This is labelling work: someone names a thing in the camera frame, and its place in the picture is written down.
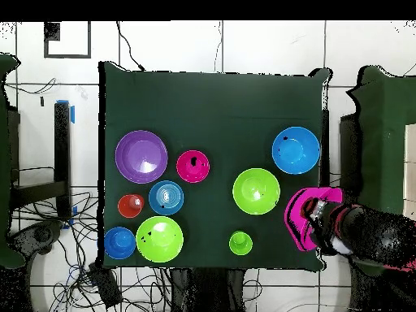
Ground large pink plastic bowl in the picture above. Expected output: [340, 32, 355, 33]
[283, 186, 344, 253]

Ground black square floor frame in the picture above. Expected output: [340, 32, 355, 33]
[43, 21, 92, 59]

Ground black pedestal leg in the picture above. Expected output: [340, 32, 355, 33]
[9, 220, 63, 258]

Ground blue straight-sided bowl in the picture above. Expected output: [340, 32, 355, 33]
[148, 180, 185, 216]

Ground black metal stand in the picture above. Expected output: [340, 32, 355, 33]
[9, 100, 73, 222]

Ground green plastic cup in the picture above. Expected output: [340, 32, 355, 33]
[228, 230, 254, 257]

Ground dark green tablecloth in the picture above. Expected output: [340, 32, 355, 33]
[98, 61, 332, 272]

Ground tangle of black cables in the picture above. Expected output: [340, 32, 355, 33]
[12, 191, 171, 312]

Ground small crimson plastic bowl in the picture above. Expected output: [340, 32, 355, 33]
[175, 149, 211, 184]

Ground green plastic bowl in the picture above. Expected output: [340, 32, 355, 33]
[232, 167, 281, 216]
[135, 215, 184, 263]

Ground neighbouring green covered table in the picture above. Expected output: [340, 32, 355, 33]
[345, 64, 416, 277]
[0, 53, 25, 271]

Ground white box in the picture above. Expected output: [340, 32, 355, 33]
[402, 123, 416, 222]

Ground small dark blue bowl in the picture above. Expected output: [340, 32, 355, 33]
[103, 226, 137, 261]

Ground large light blue bowl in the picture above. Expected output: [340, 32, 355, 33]
[271, 126, 322, 176]

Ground wide purple plastic bowl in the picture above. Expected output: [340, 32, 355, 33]
[115, 129, 169, 185]

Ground orange plastic cup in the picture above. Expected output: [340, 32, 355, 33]
[117, 193, 145, 219]

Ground black power box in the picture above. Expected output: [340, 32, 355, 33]
[89, 262, 124, 308]

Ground black camera cable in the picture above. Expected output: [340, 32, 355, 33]
[115, 21, 146, 72]

